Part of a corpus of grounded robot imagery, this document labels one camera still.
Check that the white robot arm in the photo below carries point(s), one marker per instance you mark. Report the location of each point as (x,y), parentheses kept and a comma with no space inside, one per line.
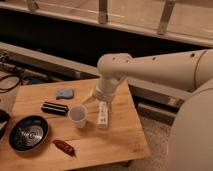
(190,146)

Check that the wooden cutting board table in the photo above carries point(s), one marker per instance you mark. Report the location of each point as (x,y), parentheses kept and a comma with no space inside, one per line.
(122,140)

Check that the white tube with label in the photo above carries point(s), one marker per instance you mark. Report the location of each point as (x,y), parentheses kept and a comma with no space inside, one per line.
(102,120)

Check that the red chili pepper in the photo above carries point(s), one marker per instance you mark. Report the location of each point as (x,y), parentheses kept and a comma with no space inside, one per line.
(65,147)

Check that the black rectangular box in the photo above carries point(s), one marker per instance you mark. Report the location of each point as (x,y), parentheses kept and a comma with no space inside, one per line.
(53,108)

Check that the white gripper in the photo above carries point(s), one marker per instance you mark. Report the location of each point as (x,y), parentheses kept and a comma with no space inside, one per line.
(104,91)

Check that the black round pan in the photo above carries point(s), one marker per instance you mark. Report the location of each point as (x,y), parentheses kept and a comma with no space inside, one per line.
(28,133)

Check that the translucent plastic cup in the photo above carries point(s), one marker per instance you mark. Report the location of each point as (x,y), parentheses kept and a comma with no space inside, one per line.
(77,115)

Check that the dark object at left edge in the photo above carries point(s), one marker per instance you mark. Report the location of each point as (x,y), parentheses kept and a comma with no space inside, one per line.
(4,118)

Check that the blue sponge cloth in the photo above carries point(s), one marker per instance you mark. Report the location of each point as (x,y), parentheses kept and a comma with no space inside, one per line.
(64,94)

